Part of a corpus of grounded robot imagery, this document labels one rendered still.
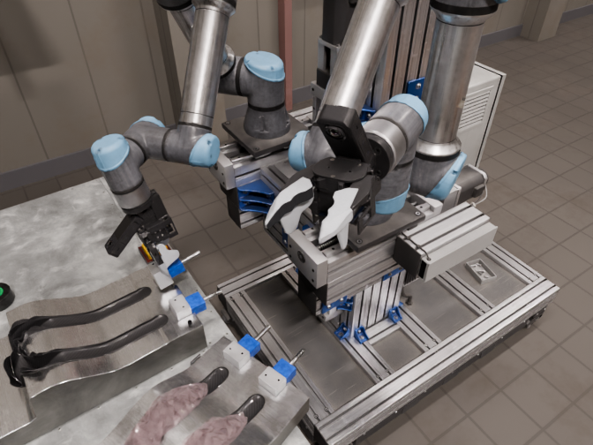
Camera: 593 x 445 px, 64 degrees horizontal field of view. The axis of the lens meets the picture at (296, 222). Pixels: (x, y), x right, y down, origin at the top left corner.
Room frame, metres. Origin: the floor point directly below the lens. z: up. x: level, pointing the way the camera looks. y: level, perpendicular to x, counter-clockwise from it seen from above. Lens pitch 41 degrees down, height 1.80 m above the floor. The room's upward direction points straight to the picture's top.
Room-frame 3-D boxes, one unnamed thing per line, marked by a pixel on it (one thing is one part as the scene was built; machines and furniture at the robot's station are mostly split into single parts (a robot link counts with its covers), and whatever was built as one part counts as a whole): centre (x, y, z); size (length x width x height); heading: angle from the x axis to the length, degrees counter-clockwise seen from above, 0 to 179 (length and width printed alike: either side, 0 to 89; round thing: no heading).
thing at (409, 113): (0.66, -0.16, 1.43); 0.11 x 0.08 x 0.09; 149
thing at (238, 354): (0.66, 0.11, 0.85); 0.13 x 0.05 x 0.05; 142
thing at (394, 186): (0.67, -0.14, 1.34); 0.11 x 0.08 x 0.11; 59
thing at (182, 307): (0.76, 0.24, 0.89); 0.13 x 0.05 x 0.05; 124
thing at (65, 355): (0.66, 0.48, 0.92); 0.35 x 0.16 x 0.09; 125
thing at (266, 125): (1.37, 0.09, 1.09); 0.15 x 0.15 x 0.10
